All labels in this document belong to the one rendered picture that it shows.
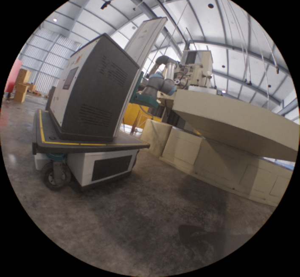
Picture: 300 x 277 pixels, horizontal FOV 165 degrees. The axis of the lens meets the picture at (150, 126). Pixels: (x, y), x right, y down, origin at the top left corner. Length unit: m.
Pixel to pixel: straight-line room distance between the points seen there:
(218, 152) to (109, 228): 1.47
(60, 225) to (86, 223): 0.13
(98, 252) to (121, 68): 0.86
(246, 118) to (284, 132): 0.20
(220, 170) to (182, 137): 0.78
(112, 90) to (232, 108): 0.56
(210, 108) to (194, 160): 1.25
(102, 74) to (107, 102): 0.15
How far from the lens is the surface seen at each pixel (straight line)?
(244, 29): 8.68
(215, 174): 1.62
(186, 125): 2.32
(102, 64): 0.53
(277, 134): 0.49
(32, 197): 0.67
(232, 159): 1.60
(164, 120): 2.56
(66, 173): 0.63
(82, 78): 0.48
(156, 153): 1.85
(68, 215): 0.59
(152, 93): 0.85
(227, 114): 0.43
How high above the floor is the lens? 0.50
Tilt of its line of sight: 1 degrees down
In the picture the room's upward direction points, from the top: 19 degrees clockwise
